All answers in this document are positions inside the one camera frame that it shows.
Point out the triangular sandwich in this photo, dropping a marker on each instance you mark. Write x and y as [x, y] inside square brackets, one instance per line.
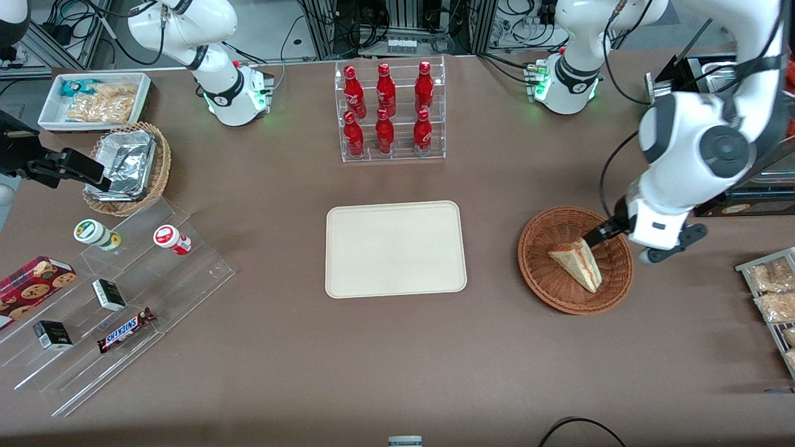
[577, 264]

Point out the red tartan cookie box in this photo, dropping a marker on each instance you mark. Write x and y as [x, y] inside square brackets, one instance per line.
[31, 285]

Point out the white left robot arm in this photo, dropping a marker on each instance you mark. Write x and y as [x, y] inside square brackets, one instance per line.
[689, 133]

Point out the clear acrylic stepped shelf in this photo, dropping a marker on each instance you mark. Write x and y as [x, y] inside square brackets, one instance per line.
[186, 279]

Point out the green lid yogurt cup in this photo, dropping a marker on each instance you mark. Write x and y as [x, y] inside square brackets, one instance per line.
[90, 231]

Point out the red soda bottle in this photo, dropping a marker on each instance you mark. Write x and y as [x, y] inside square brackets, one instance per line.
[422, 133]
[353, 90]
[386, 87]
[354, 138]
[424, 85]
[384, 135]

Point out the brown round wicker basket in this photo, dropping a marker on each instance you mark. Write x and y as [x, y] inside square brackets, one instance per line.
[546, 273]

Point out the teal snack packet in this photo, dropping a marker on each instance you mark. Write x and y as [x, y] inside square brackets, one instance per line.
[73, 87]

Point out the Snickers chocolate bar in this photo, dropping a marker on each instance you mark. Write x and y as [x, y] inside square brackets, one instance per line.
[124, 330]

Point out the light tan wicker basket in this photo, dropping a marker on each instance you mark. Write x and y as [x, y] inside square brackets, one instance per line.
[163, 161]

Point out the red lid yogurt cup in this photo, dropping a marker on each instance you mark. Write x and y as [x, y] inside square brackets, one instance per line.
[169, 238]

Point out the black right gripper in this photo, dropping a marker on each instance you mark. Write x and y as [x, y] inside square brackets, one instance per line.
[17, 153]

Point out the grey metal bracket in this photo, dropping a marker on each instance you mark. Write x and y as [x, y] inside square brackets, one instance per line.
[405, 442]

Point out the small black carton box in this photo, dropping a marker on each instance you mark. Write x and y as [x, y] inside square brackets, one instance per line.
[109, 295]
[53, 335]

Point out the tray of packaged snacks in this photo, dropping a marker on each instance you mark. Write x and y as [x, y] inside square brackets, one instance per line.
[745, 268]

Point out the clear bag of yellow crackers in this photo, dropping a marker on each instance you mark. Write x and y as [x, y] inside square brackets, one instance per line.
[118, 92]
[99, 112]

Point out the aluminium foil tray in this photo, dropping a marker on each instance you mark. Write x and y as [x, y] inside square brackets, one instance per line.
[127, 161]

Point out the white rectangular plastic bin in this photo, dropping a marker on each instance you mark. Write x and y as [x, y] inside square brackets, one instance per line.
[49, 108]

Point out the cream plastic serving tray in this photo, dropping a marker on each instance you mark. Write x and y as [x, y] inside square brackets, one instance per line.
[394, 248]

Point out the clear bag of brown snacks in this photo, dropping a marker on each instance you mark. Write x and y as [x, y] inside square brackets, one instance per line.
[776, 307]
[789, 336]
[790, 359]
[770, 276]

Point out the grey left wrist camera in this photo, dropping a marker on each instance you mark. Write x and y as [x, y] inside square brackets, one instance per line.
[690, 236]

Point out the aluminium frame rack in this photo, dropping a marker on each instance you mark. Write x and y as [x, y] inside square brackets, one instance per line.
[323, 25]

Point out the clear acrylic bottle rack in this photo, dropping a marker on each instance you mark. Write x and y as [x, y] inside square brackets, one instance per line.
[400, 155]

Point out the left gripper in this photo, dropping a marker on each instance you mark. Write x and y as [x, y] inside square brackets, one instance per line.
[612, 228]

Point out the white power strip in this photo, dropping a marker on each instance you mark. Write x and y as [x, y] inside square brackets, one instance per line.
[402, 46]
[528, 28]

